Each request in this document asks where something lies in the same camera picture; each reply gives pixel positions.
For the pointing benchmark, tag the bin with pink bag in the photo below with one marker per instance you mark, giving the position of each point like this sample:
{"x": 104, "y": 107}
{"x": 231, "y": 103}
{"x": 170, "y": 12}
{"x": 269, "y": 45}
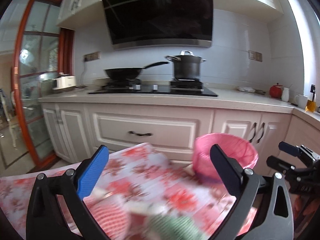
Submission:
{"x": 202, "y": 155}

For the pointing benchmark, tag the red-framed glass sliding door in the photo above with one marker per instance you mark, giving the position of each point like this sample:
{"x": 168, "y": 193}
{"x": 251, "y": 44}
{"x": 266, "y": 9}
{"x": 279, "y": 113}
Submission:
{"x": 22, "y": 120}

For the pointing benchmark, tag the white rice cooker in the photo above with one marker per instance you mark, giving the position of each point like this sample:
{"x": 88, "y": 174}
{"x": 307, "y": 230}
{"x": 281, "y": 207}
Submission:
{"x": 65, "y": 82}

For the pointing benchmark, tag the white plate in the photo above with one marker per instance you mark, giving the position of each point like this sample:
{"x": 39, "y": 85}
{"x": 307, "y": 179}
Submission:
{"x": 246, "y": 89}

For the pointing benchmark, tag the amber oil bottle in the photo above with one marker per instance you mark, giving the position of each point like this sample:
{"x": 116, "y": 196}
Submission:
{"x": 310, "y": 105}

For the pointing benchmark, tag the wall outlet strip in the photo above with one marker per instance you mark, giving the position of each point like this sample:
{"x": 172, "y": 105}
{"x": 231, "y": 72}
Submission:
{"x": 92, "y": 56}

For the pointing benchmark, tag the small white jug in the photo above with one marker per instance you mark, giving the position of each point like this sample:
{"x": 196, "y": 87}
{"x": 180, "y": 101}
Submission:
{"x": 285, "y": 95}

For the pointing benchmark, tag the red apple-shaped jar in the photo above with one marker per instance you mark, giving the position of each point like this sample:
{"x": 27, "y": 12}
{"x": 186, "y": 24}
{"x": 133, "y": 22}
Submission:
{"x": 275, "y": 91}

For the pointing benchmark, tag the pink floral tablecloth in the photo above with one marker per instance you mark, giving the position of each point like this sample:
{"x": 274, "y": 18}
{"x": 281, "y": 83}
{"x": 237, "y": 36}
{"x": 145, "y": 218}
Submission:
{"x": 155, "y": 180}

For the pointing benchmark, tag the black lidded stock pot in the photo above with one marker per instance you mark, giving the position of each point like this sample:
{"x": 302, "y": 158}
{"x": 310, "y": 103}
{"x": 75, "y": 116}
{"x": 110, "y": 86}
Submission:
{"x": 187, "y": 67}

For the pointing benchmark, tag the green zigzag patterned cloth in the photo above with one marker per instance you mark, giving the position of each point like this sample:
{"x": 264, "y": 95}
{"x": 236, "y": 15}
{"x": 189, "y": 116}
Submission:
{"x": 175, "y": 228}

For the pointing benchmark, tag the white wall cabinets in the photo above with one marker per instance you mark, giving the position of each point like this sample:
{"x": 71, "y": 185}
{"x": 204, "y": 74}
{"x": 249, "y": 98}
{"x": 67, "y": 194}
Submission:
{"x": 80, "y": 2}

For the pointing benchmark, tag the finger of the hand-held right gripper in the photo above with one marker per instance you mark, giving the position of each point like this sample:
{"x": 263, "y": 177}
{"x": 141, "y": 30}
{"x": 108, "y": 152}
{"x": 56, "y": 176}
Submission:
{"x": 278, "y": 165}
{"x": 288, "y": 148}

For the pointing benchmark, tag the white mug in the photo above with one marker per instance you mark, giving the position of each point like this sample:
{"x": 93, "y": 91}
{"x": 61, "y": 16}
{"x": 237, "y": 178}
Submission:
{"x": 301, "y": 101}

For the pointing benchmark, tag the black wok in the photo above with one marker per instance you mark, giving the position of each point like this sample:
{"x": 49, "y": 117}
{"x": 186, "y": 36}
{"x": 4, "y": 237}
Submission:
{"x": 122, "y": 73}

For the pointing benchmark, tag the black glass gas stove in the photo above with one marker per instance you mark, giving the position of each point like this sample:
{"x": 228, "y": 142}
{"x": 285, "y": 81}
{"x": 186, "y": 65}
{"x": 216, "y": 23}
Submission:
{"x": 155, "y": 90}

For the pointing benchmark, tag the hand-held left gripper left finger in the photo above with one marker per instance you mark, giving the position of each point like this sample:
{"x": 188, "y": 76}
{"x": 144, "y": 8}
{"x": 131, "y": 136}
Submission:
{"x": 92, "y": 171}

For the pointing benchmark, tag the gold wall socket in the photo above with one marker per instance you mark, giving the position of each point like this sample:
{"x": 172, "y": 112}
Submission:
{"x": 255, "y": 56}

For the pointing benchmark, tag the small grey dish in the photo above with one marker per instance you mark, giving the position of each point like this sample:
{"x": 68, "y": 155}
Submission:
{"x": 260, "y": 92}

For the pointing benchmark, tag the black range hood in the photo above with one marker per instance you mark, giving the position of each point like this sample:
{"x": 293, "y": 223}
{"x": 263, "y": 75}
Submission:
{"x": 157, "y": 15}

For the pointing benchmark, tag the person's right hand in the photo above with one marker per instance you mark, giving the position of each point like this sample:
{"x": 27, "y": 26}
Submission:
{"x": 300, "y": 206}

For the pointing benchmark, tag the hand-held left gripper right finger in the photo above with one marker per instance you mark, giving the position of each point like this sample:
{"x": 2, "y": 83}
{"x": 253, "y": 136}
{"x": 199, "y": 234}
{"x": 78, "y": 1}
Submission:
{"x": 225, "y": 170}

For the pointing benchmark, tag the white upholstered dining chair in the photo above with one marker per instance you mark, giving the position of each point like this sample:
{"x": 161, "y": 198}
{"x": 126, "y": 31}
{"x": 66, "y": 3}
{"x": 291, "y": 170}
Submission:
{"x": 13, "y": 120}

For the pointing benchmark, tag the white base cabinets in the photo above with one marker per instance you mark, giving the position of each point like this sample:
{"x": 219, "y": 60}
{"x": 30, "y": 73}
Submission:
{"x": 150, "y": 127}

